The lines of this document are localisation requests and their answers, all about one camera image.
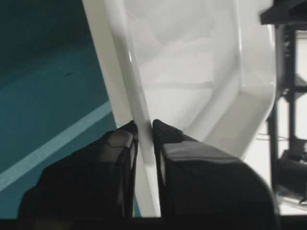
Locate light blue tape strip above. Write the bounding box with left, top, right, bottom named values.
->
left=0, top=101, right=116, bottom=191

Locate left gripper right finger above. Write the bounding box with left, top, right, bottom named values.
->
left=153, top=119, right=280, bottom=230

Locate black right frame rail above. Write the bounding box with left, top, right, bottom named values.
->
left=260, top=0, right=307, bottom=196

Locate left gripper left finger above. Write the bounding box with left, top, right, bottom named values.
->
left=18, top=122, right=138, bottom=218

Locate white plastic tray case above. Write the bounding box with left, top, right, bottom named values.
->
left=83, top=0, right=276, bottom=217

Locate teal table cloth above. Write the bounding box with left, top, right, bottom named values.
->
left=0, top=0, right=110, bottom=219

